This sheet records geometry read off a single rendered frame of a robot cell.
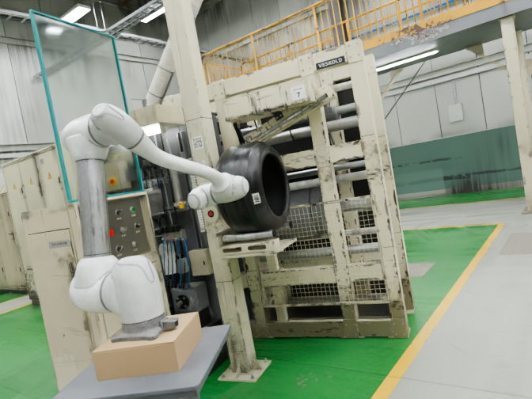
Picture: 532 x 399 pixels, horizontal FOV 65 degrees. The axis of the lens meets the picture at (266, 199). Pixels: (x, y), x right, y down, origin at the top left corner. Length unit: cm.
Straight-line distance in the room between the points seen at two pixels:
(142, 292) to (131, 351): 19
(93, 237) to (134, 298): 31
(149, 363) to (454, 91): 1042
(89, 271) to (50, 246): 77
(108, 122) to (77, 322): 118
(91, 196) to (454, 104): 1017
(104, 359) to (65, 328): 94
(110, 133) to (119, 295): 59
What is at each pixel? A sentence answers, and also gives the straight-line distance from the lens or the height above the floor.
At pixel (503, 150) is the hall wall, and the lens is 1102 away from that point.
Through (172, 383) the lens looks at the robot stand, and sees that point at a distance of 143.
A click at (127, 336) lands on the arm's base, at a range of 159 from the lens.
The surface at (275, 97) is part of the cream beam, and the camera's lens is 270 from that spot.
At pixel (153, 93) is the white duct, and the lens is 321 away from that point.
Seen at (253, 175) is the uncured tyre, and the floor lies 125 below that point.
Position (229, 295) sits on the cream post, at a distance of 271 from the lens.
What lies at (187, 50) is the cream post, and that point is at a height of 207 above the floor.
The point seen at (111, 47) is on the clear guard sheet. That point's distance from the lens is 279.
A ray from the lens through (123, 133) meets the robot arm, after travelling 165.
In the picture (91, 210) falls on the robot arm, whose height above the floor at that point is 122.
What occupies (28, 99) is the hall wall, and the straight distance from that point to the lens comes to 1222.
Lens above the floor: 122
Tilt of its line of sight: 3 degrees down
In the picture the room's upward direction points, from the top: 10 degrees counter-clockwise
